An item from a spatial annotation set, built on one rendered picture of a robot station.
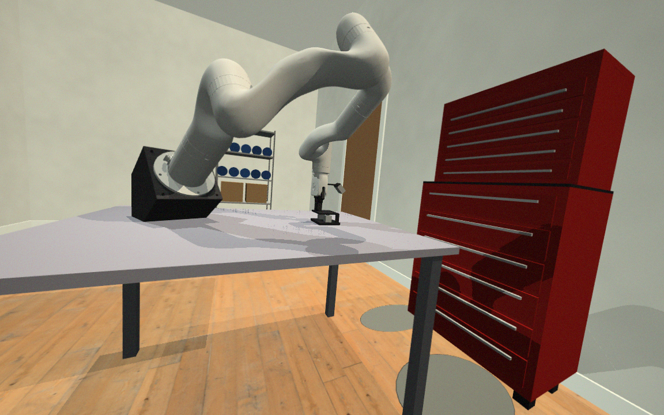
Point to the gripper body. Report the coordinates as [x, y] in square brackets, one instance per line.
[319, 180]

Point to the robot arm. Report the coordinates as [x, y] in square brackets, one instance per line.
[225, 93]

